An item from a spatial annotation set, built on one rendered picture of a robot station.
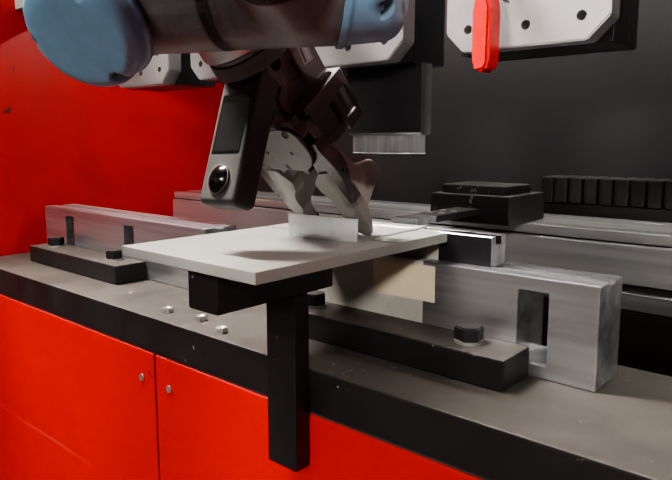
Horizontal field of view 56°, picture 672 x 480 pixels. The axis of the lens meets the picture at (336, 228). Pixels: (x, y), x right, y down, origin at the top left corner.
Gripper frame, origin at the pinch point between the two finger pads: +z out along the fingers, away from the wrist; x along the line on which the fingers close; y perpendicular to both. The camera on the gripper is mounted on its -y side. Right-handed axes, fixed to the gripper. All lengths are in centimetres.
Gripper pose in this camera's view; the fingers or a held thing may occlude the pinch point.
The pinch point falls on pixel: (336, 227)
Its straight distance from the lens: 63.3
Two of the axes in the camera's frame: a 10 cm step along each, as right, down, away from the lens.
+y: 5.0, -7.2, 4.8
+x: -7.5, -0.9, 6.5
